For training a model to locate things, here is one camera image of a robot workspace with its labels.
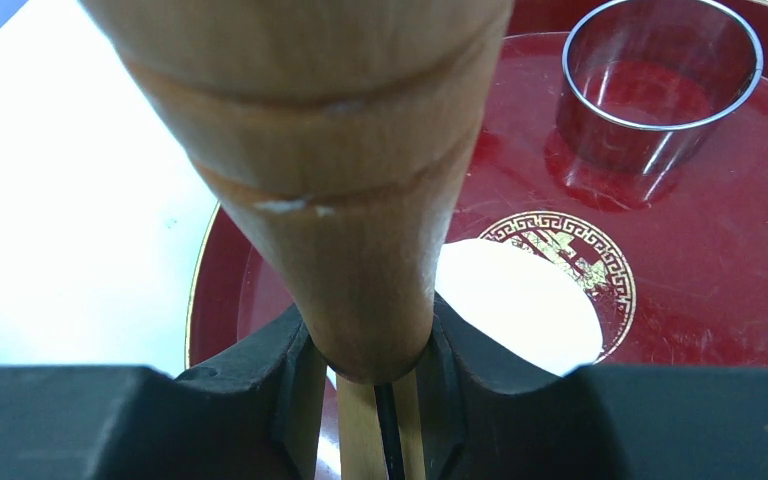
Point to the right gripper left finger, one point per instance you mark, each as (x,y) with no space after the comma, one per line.
(250,412)

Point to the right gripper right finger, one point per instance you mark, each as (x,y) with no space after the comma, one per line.
(488,414)

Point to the white dough piece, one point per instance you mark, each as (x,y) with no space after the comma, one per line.
(522,301)

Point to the round red lacquer tray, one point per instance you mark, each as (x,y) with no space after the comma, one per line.
(677,269)

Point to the wooden dough roller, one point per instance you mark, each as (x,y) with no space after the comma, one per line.
(336,135)

